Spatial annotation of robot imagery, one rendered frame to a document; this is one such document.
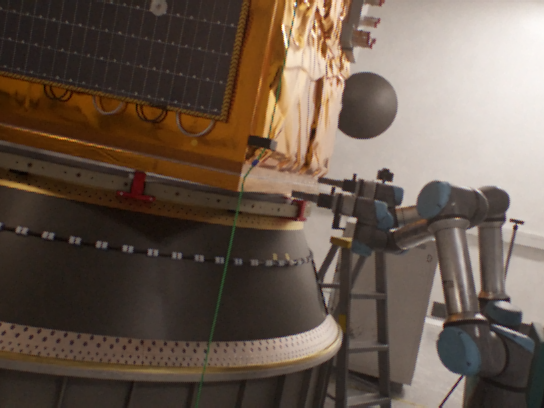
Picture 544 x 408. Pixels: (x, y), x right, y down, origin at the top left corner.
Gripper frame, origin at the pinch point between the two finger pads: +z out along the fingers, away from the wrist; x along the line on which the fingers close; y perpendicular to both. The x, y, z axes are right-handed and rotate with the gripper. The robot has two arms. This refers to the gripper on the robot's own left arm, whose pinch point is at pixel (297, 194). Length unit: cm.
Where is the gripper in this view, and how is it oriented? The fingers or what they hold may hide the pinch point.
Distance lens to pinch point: 212.6
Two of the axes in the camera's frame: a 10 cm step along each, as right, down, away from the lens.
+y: 2.1, -9.8, -0.4
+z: -9.6, -2.1, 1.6
